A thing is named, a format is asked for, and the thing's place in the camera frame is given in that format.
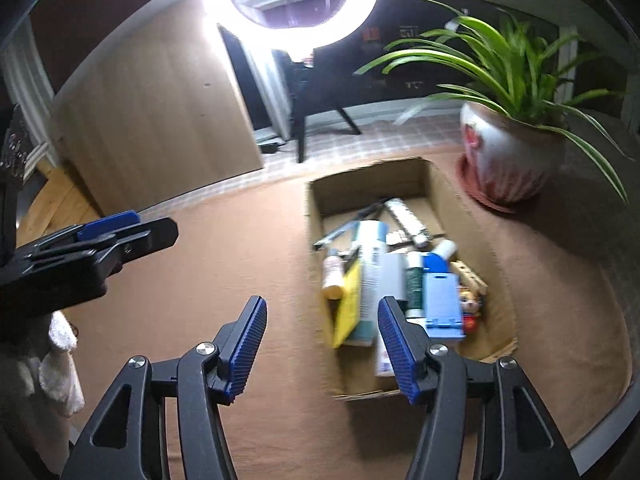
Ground green and white tube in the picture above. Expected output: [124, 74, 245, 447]
[404, 251, 426, 320]

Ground small orange toy figure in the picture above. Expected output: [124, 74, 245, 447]
[457, 287, 483, 333]

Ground green spider plant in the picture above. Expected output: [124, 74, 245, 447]
[352, 0, 633, 205]

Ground ring light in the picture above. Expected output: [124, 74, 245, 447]
[199, 0, 380, 53]

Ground yellow notepad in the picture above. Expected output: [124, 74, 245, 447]
[331, 260, 363, 350]

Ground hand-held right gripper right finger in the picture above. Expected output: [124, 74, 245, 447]
[376, 296, 581, 480]

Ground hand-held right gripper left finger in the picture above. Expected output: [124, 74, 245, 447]
[60, 295, 268, 480]

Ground white and red flower pot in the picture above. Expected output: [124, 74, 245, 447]
[459, 101, 568, 206]

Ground white bottle with blue cap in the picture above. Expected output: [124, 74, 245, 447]
[347, 220, 401, 377]

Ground cardboard box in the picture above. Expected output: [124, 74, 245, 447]
[305, 157, 520, 402]

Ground blue phone stand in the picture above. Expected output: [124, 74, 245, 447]
[421, 252, 465, 341]

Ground light wooden board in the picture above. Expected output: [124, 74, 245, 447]
[50, 0, 265, 217]

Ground patterned white lighter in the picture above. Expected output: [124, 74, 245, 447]
[384, 198, 432, 248]

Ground red plant saucer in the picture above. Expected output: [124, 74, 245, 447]
[456, 152, 521, 215]

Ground black and silver pen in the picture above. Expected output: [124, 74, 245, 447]
[312, 200, 388, 252]

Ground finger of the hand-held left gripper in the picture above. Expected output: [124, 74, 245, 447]
[35, 210, 141, 256]
[90, 217, 179, 276]

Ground person's left forearm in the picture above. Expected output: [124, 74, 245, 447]
[39, 310, 86, 418]

